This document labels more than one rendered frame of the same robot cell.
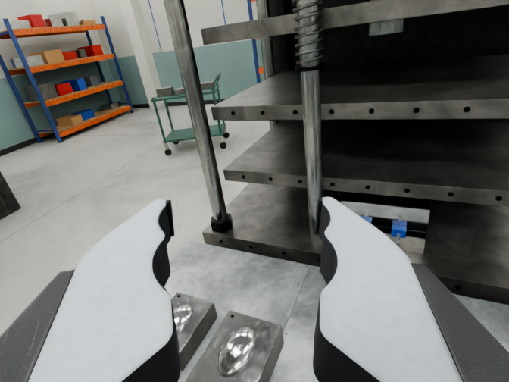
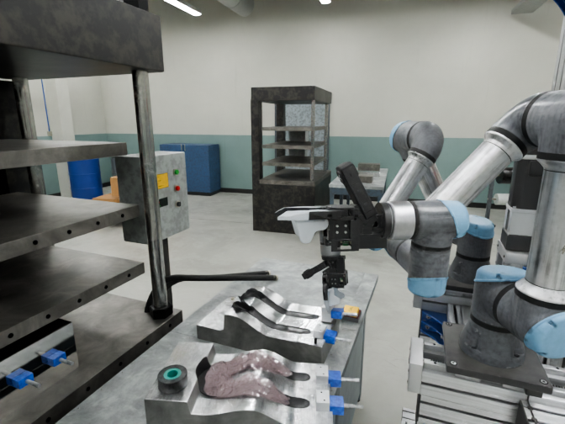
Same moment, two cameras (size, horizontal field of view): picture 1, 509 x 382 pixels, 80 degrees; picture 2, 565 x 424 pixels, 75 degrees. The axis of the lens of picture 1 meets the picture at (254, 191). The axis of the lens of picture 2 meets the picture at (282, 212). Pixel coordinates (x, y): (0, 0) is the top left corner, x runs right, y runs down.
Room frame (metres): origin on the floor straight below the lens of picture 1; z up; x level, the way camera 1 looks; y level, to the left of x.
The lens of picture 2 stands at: (0.19, 0.67, 1.63)
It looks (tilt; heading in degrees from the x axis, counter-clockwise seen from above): 14 degrees down; 263
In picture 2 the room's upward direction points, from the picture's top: straight up
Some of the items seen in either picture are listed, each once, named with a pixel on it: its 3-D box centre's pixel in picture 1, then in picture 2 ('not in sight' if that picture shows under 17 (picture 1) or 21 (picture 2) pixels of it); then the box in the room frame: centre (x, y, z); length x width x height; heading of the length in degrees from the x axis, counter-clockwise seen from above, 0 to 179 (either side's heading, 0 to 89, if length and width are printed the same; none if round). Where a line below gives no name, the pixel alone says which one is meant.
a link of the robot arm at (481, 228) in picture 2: not in sight; (473, 235); (-0.69, -0.55, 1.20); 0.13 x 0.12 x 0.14; 98
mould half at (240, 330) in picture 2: not in sight; (269, 319); (0.09, -0.62, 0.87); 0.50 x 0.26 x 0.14; 151
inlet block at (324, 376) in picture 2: not in sight; (337, 378); (-0.09, -0.27, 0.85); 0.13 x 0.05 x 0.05; 168
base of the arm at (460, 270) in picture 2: not in sight; (471, 264); (-0.69, -0.55, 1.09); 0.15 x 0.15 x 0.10
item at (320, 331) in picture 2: not in sight; (333, 336); (-0.12, -0.43, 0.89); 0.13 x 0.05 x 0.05; 151
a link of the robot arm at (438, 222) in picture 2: not in sight; (434, 220); (-0.19, 0.02, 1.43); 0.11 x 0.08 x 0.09; 178
